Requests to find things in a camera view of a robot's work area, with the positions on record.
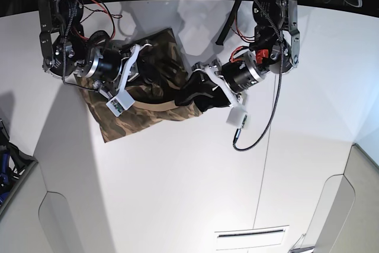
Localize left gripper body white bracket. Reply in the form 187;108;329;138
191;57;247;108

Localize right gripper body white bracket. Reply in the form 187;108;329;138
97;43;155;101

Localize camouflage T-shirt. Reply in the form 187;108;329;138
80;28;203;142

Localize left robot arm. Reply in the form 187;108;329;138
174;0;300;111

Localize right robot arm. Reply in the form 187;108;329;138
38;0;181;105

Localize blue black items at left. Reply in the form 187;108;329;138
1;119;37;206

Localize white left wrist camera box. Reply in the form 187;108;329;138
226;107;248;129

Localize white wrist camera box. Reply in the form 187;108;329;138
106;90;135;117
226;107;248;129

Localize black braided camera cable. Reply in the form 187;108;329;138
232;0;287;153

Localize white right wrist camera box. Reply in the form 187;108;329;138
106;90;135;117

